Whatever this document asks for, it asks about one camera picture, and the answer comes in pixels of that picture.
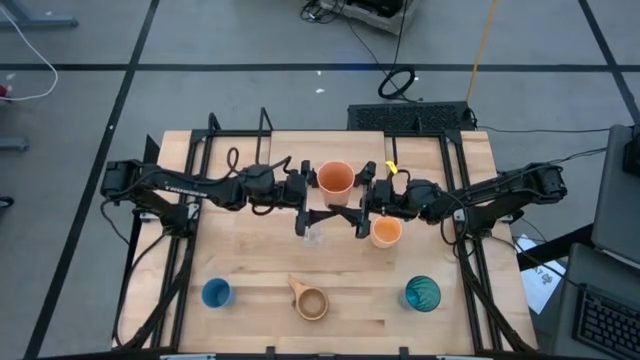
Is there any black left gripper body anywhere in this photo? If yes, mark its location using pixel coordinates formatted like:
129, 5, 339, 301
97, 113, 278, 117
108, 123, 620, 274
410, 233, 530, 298
283, 169, 308, 237

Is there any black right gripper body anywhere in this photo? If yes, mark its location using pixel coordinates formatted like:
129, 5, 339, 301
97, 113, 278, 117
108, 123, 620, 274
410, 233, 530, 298
355, 179, 401, 240

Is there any clear plastic cup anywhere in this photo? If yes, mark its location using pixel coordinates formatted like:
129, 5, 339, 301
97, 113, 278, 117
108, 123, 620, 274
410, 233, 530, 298
301, 222, 324, 249

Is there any tall peach plastic cup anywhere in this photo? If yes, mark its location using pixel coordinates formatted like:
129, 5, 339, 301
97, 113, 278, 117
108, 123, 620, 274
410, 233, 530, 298
316, 159, 357, 209

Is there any orange mug with handle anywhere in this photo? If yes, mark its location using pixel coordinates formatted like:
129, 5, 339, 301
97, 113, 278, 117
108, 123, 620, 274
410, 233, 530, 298
369, 215, 404, 250

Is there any wooden cup with handle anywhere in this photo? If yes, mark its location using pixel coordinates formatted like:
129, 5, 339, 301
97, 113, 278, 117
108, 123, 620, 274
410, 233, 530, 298
287, 273, 331, 322

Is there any teal faceted tumbler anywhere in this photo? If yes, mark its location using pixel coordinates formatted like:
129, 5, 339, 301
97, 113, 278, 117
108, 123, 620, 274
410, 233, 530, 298
399, 275, 443, 314

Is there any blue plastic cup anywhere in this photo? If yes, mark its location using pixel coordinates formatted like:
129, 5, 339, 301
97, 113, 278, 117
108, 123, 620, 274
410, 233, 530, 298
201, 277, 237, 310

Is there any wooden shelf with black legs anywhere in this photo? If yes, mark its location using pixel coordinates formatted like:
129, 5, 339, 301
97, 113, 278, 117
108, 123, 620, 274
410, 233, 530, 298
253, 106, 401, 189

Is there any white paper sheet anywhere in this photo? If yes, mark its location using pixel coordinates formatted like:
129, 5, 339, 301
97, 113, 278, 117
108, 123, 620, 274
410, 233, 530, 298
513, 233, 569, 316

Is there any grey laptop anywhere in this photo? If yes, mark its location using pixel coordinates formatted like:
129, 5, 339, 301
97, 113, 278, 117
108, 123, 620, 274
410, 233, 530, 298
591, 123, 640, 271

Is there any black keyboard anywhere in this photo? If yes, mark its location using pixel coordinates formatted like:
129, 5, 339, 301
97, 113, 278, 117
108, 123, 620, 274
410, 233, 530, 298
572, 284, 640, 360

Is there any grey desk leg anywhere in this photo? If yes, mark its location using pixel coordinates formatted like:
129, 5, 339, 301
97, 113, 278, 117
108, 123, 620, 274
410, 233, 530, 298
0, 0, 80, 29

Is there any coiled black cable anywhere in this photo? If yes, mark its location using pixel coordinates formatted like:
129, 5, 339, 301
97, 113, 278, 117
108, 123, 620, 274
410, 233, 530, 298
377, 66, 417, 100

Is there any black aluminium table frame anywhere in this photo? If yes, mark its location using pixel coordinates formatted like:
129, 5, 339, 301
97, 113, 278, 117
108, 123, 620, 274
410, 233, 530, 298
112, 112, 539, 354

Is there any grey crate with cables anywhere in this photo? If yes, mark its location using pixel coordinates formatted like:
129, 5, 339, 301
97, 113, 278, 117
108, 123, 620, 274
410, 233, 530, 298
299, 0, 417, 36

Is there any yellow hanging cable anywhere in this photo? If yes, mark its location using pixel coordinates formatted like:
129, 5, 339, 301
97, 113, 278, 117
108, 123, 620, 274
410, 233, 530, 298
465, 0, 500, 104

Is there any white cable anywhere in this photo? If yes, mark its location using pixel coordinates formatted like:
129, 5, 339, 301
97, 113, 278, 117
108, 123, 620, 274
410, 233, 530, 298
0, 4, 60, 103

